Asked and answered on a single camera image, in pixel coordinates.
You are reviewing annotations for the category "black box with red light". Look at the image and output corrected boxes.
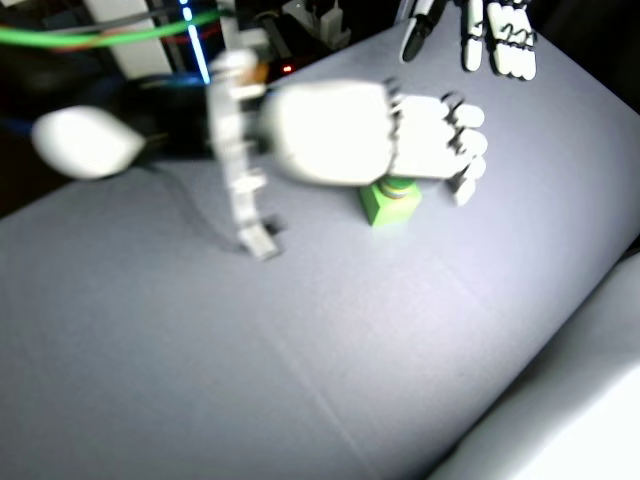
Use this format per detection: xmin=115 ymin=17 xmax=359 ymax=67
xmin=262 ymin=49 xmax=307 ymax=82

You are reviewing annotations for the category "white board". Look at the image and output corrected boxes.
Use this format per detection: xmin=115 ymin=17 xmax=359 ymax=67
xmin=429 ymin=252 xmax=640 ymax=480

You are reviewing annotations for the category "small multicoloured round toy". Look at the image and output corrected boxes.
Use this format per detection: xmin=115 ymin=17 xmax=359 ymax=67
xmin=378 ymin=177 xmax=415 ymax=202

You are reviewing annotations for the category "white plastic device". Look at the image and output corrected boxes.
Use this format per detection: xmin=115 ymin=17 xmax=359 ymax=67
xmin=319 ymin=0 xmax=352 ymax=50

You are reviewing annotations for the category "white column with light strip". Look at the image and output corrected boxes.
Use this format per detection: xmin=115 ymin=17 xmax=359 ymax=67
xmin=82 ymin=0 xmax=241 ymax=86

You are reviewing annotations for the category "grey table cloth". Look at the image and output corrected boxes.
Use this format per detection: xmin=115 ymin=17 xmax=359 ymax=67
xmin=0 ymin=14 xmax=640 ymax=480

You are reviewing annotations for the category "green cube block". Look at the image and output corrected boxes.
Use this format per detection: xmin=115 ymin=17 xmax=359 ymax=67
xmin=357 ymin=180 xmax=424 ymax=229

